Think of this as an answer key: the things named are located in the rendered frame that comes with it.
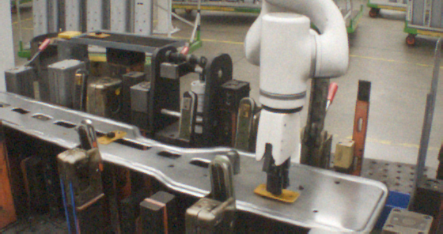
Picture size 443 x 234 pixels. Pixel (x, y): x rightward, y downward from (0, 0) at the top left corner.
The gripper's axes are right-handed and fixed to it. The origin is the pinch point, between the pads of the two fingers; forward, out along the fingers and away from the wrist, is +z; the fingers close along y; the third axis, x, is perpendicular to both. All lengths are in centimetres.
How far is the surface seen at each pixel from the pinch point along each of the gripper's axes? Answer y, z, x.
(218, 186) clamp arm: 12.5, -2.9, -5.7
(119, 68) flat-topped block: -35, -4, -70
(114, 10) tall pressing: -329, 37, -337
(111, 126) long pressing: -11, 3, -52
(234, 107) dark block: -23.0, -3.8, -22.1
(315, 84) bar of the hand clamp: -20.3, -13.8, -1.0
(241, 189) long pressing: 1.1, 3.3, -7.0
